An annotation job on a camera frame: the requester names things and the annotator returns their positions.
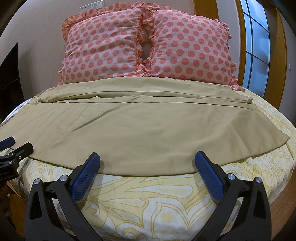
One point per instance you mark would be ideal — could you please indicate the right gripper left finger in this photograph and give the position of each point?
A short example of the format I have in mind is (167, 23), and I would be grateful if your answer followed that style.
(42, 221)

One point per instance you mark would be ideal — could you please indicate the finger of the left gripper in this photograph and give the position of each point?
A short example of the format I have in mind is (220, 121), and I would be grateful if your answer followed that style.
(10, 162)
(7, 143)

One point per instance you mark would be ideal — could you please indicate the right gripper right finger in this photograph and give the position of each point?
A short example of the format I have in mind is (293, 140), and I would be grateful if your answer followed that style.
(253, 221)

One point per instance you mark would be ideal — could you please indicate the beige khaki pants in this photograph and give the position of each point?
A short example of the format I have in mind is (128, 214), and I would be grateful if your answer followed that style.
(143, 126)

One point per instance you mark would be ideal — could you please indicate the yellow patterned bed mattress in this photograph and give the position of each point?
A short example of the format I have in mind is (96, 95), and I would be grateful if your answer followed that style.
(170, 207)

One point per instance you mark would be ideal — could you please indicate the left pink polka-dot pillow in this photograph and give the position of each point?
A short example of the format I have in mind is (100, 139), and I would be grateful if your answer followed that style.
(103, 43)

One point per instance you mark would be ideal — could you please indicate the pink polka-dot pillow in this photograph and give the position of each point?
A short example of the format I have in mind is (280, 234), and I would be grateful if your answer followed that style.
(187, 47)
(103, 43)

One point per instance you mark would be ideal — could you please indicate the right pink polka-dot pillow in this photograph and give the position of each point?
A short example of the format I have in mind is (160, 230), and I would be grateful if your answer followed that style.
(187, 47)

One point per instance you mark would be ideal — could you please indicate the frosted glass window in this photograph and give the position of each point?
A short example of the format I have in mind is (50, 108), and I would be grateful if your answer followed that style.
(257, 47)

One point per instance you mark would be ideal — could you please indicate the white wall socket plate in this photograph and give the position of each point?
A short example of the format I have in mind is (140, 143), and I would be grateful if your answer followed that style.
(94, 5)

